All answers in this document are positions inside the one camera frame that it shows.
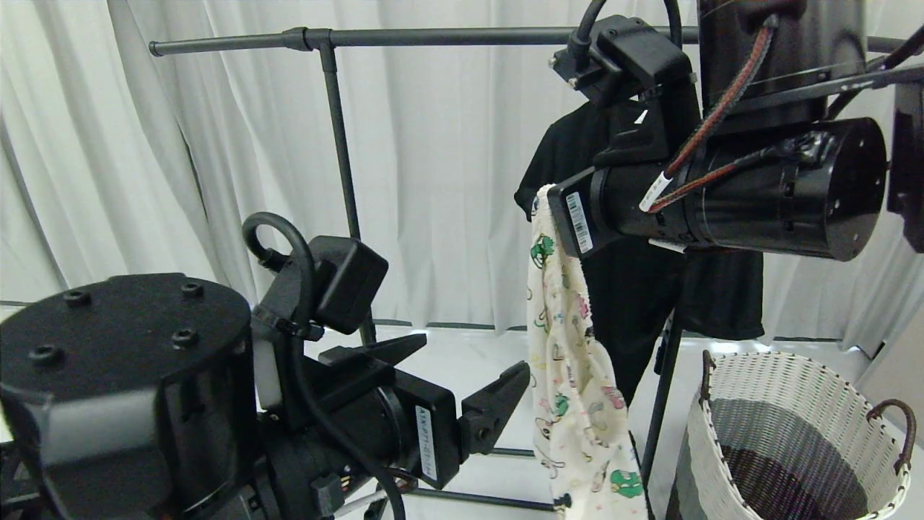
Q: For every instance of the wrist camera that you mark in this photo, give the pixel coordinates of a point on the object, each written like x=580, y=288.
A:
x=635, y=58
x=346, y=282

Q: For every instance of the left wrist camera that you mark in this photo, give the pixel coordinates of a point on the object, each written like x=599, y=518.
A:
x=346, y=282

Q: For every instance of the black short-sleeved shirt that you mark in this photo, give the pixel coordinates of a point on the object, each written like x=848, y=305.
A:
x=635, y=303

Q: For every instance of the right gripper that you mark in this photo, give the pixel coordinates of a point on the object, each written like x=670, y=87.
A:
x=758, y=209

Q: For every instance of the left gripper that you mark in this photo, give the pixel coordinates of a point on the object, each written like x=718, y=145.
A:
x=361, y=426

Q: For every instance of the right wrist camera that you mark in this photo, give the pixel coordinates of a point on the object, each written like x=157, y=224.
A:
x=635, y=58

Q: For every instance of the white laundry basket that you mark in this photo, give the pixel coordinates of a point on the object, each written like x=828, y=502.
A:
x=722, y=375

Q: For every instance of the cream printed garment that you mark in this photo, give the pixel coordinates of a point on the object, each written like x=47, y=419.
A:
x=577, y=375

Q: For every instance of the white curtain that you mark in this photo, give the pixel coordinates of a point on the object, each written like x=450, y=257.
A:
x=447, y=180

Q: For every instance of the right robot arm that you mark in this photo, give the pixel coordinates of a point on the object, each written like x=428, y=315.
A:
x=779, y=58

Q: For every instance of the black clothes rack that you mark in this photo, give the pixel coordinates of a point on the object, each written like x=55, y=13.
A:
x=447, y=36

